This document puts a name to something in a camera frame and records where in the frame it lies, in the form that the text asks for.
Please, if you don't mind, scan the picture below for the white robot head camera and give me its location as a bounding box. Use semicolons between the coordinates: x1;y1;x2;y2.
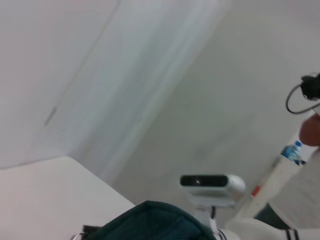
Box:
179;174;247;208

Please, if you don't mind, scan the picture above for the white pole with blue label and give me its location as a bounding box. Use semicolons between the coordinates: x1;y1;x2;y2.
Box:
234;139;307;221

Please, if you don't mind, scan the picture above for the black hanging cable bundle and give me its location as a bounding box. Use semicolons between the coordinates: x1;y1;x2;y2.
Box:
286;71;320;116

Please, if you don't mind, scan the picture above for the blurred skin-toned person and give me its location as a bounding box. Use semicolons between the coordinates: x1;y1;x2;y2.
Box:
299;113;320;147

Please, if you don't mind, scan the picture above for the white head camera neck mount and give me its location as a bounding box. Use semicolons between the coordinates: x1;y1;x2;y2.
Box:
193;204;218;231

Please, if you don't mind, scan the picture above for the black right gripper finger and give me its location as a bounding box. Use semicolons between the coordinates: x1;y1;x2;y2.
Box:
82;224;101;235

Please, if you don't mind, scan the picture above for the dark teal insulated lunch bag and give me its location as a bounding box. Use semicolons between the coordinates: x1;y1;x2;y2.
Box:
71;199;218;240

